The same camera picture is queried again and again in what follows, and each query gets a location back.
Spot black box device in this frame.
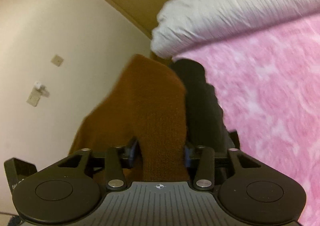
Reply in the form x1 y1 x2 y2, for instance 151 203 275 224
4 158 37 193

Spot lilac rolled quilt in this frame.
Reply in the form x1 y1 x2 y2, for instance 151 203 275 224
151 0 319 58

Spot black garment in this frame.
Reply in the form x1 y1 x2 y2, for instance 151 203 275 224
171 59 234 153

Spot brown knitted garment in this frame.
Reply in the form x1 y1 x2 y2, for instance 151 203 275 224
70 54 189 182

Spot wall socket with plug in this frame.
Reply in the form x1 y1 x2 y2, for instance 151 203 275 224
26 82 50 107

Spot pink floral blanket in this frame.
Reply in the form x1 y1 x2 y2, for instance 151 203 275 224
174 14 319 225

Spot wall switch plate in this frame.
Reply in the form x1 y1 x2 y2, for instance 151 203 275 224
50 54 64 67

